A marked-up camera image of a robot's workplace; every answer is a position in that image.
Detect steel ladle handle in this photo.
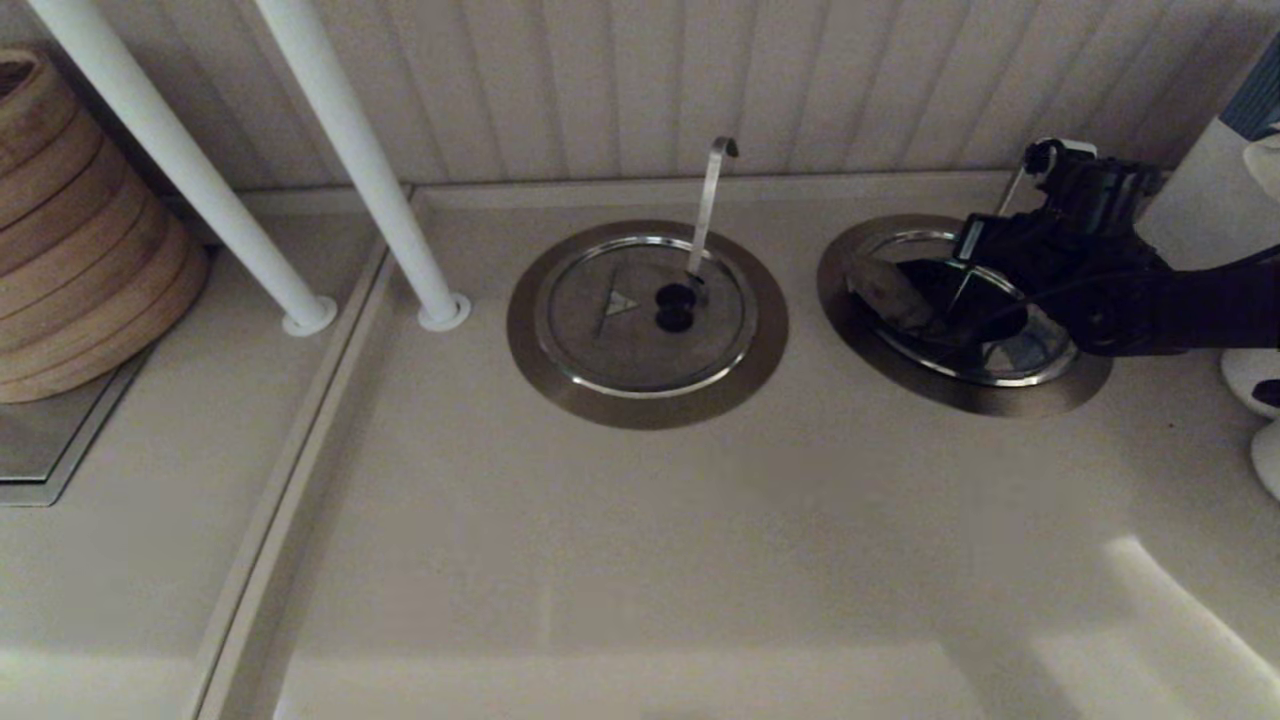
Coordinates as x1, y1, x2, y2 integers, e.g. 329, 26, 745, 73
685, 137, 739, 307
942, 160, 1033, 323

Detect shiny metal pot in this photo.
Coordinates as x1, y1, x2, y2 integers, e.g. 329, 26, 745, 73
843, 230, 1083, 389

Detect white box container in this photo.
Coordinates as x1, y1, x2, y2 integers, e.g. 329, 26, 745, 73
1135, 118, 1280, 271

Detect white round bowl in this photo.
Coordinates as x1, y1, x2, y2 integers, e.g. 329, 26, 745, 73
1220, 348, 1280, 421

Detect small white dish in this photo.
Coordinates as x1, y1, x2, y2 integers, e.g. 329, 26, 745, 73
1243, 135, 1280, 206

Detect white round support pole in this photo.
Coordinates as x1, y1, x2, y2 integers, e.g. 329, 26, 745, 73
25, 0, 338, 339
252, 0, 472, 334

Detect stacked bamboo steamer baskets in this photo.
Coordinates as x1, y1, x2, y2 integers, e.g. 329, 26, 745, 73
0, 48, 210, 406

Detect flat steel tray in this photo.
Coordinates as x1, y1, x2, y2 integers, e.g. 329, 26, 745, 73
0, 345, 154, 508

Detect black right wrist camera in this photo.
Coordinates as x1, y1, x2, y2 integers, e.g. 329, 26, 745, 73
1022, 137, 1167, 241

